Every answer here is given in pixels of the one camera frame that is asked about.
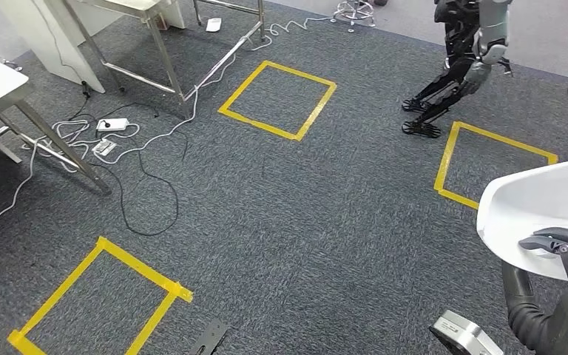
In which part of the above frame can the black humanoid robot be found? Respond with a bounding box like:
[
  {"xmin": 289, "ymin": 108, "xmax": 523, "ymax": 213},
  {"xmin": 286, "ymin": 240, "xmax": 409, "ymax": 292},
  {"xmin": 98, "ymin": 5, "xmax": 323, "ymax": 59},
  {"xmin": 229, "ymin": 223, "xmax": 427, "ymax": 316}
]
[{"xmin": 400, "ymin": 0, "xmax": 515, "ymax": 140}]

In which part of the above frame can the black power cable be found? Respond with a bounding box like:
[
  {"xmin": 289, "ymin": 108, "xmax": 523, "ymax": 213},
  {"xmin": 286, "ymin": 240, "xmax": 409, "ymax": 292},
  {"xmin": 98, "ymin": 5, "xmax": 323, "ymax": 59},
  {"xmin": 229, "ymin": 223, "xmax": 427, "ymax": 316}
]
[{"xmin": 68, "ymin": 83, "xmax": 189, "ymax": 237}]

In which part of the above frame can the white cabinet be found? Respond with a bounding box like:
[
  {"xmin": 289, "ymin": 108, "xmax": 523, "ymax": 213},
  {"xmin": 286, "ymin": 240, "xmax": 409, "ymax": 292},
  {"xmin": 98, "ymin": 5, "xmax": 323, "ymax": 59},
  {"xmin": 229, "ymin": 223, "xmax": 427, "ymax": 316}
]
[{"xmin": 0, "ymin": 0, "xmax": 187, "ymax": 94}]

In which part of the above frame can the metal floor outlet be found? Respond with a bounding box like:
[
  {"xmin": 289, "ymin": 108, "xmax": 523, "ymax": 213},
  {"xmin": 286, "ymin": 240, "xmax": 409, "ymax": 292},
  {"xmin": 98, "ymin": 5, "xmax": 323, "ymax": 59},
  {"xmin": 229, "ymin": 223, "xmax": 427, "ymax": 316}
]
[{"xmin": 92, "ymin": 139, "xmax": 118, "ymax": 157}]

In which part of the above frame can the chrome stool base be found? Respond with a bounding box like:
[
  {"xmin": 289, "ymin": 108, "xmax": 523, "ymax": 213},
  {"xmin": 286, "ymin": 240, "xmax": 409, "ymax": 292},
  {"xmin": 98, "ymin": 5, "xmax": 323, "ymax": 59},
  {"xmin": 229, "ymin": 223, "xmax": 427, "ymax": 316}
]
[{"xmin": 331, "ymin": 0, "xmax": 377, "ymax": 33}]

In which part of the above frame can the white power strip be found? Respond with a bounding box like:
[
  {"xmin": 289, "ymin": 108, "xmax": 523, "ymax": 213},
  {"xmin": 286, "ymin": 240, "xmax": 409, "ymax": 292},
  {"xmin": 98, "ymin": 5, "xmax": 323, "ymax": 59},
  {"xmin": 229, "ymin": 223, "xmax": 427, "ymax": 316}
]
[{"xmin": 96, "ymin": 117, "xmax": 129, "ymax": 132}]

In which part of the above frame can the yellow floor tape square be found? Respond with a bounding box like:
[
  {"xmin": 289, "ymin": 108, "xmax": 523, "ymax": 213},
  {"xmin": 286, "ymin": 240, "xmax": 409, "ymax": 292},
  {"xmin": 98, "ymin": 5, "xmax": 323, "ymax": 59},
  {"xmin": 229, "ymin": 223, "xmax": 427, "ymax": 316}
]
[
  {"xmin": 7, "ymin": 236, "xmax": 195, "ymax": 355},
  {"xmin": 433, "ymin": 121, "xmax": 559, "ymax": 211},
  {"xmin": 217, "ymin": 60, "xmax": 338, "ymax": 142}
]

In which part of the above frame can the white plastic car part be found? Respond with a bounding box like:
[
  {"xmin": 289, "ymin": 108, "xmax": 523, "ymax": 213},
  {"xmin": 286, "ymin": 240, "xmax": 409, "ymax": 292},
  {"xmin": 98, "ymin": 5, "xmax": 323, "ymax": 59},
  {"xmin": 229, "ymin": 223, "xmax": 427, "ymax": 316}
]
[{"xmin": 476, "ymin": 155, "xmax": 568, "ymax": 283}]

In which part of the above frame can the white power cable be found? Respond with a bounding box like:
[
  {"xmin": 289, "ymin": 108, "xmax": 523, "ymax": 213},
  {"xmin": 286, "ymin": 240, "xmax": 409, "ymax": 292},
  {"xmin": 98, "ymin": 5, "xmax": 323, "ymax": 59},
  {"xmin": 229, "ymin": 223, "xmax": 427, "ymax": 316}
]
[{"xmin": 21, "ymin": 17, "xmax": 334, "ymax": 172}]

